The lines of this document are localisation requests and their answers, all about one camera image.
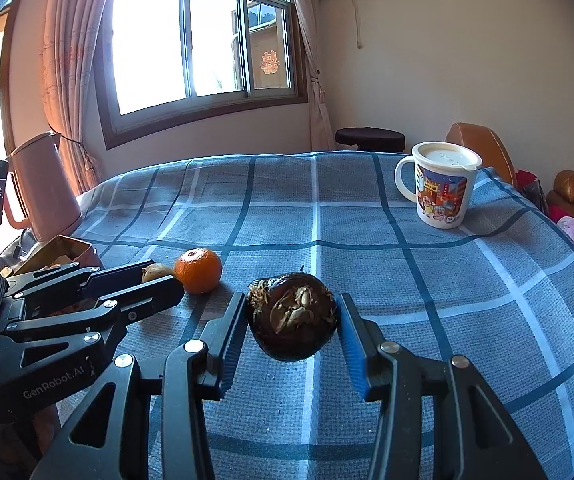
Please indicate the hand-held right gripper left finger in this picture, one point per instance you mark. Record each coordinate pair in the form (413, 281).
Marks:
(234, 340)

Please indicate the pink electric kettle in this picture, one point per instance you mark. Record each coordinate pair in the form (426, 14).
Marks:
(47, 190)

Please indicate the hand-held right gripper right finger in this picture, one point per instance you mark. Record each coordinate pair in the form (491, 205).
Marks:
(352, 345)

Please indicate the dark round stool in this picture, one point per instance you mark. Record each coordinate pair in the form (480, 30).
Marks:
(369, 138)

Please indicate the brown framed sliding window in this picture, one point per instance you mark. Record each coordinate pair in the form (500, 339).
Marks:
(207, 114)

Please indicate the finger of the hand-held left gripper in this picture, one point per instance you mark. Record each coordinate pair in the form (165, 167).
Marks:
(152, 297)
(117, 275)

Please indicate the red cloth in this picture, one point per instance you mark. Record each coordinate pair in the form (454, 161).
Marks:
(527, 182)

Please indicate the small olive-brown fruit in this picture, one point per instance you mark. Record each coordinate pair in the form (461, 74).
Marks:
(159, 272)

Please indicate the pink patterned curtain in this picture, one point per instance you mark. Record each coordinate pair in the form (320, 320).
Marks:
(67, 60)

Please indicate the white mug lid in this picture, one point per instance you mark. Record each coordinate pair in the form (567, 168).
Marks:
(444, 156)

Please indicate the white cartoon print mug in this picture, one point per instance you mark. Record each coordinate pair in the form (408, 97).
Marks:
(442, 200)

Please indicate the red paper window decal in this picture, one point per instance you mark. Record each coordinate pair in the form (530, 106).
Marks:
(270, 62)

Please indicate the brown leather chair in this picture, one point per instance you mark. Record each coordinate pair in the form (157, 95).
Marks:
(487, 150)

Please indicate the orange tangerine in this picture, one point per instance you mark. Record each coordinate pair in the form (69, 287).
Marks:
(198, 271)

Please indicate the blue plaid tablecloth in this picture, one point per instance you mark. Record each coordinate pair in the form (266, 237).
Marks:
(417, 310)

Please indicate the pale tied curtain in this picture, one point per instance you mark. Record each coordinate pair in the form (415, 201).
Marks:
(317, 110)

